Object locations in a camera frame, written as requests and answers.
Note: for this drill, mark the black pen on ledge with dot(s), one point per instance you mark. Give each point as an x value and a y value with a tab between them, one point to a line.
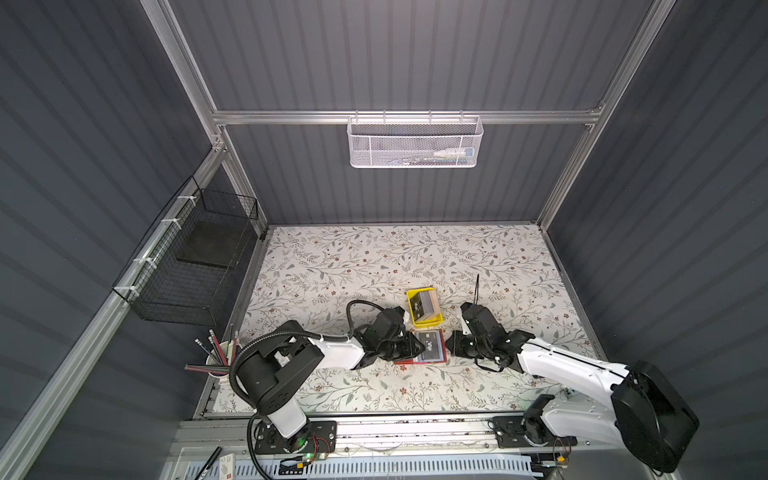
209	463

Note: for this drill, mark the red leather card holder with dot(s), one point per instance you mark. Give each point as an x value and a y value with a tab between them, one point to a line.
419	361

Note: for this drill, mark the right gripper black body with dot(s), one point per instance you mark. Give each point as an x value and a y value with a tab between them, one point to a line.
477	347

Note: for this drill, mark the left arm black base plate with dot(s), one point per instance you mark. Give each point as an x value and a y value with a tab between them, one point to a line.
315	437

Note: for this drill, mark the small white red box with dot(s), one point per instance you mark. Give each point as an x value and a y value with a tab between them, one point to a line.
227	467

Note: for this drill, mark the white slotted cable duct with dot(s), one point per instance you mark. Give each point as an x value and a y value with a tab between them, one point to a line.
399	467

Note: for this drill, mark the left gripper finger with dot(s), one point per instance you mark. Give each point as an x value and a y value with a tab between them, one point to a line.
414	342
413	355

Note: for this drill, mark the white tube in basket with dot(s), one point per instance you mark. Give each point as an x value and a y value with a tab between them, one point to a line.
456	154

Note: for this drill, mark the stack of credit cards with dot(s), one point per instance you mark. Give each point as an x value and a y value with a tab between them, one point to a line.
425	306

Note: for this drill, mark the yellow plastic card tray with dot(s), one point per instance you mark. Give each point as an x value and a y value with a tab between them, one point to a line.
437	321

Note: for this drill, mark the black wire mesh basket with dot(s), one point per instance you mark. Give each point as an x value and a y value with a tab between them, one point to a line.
193	270

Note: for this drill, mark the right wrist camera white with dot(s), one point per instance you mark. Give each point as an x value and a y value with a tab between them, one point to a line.
466	330

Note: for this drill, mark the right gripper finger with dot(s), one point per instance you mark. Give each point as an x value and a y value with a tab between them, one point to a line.
456	337
457	350

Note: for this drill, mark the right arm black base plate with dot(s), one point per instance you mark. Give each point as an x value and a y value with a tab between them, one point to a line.
516	431

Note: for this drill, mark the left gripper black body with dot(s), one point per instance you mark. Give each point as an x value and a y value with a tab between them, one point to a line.
395	348

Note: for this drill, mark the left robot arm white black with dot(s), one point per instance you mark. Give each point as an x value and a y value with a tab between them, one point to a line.
269	371

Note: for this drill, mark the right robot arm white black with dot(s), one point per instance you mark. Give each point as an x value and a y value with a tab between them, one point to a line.
631	406

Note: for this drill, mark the white pencil cup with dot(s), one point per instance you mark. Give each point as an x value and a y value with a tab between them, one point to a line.
221	358

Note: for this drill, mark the black VIP credit card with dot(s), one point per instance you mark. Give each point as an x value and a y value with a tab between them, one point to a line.
432	343

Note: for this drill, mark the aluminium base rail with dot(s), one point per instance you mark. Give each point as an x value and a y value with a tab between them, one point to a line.
442	433

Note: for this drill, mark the white wire mesh basket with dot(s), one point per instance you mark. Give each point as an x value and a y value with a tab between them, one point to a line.
379	143

